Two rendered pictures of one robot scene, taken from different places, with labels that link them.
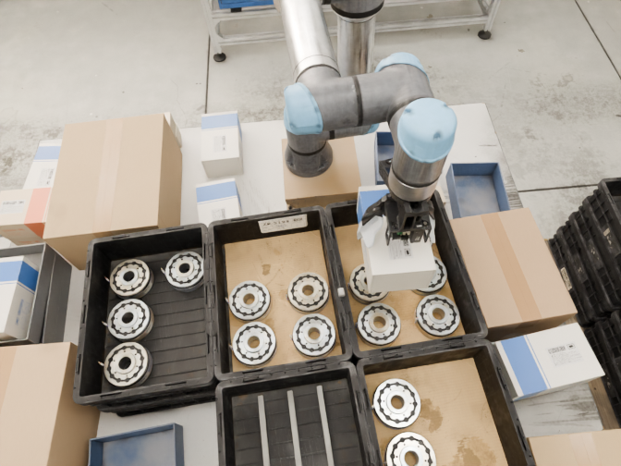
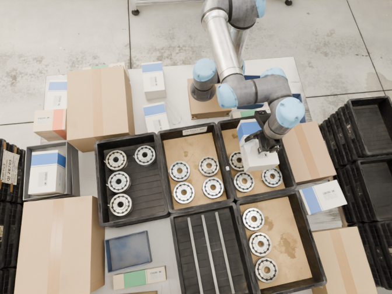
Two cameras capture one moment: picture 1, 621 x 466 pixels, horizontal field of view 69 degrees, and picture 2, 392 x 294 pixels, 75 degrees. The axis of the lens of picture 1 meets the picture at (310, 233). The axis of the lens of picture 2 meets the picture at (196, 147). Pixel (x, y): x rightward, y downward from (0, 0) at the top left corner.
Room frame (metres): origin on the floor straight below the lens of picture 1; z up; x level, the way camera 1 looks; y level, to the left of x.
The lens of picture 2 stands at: (0.11, 0.16, 2.08)
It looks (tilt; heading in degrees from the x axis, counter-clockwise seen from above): 71 degrees down; 348
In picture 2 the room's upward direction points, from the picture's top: 6 degrees clockwise
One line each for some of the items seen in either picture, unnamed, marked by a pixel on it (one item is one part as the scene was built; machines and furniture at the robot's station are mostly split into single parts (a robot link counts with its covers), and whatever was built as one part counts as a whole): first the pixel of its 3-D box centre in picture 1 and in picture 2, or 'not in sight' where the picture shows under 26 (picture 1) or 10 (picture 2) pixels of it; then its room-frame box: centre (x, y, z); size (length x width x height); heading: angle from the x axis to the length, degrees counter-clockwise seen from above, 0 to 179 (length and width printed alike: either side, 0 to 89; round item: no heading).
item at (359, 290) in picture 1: (370, 281); (239, 160); (0.43, -0.14, 0.86); 0.10 x 0.10 x 0.01
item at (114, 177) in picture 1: (122, 190); (102, 109); (0.81, 0.56, 0.80); 0.40 x 0.30 x 0.20; 3
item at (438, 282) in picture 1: (426, 272); not in sight; (0.45, -0.28, 0.86); 0.10 x 0.10 x 0.01
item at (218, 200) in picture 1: (221, 215); (157, 122); (0.73, 0.27, 0.75); 0.20 x 0.12 x 0.09; 7
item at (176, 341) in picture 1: (154, 313); (132, 178); (0.39, 0.39, 0.87); 0.40 x 0.30 x 0.11; 5
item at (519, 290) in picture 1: (499, 275); (299, 154); (0.45, -0.49, 0.78); 0.30 x 0.22 x 0.16; 5
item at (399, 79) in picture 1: (394, 94); (270, 88); (0.51, -0.14, 1.40); 0.11 x 0.11 x 0.08; 4
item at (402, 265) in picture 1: (393, 237); (256, 144); (0.43, -0.17, 1.09); 0.20 x 0.12 x 0.09; 0
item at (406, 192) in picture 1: (415, 176); (277, 126); (0.41, -0.17, 1.33); 0.08 x 0.08 x 0.05
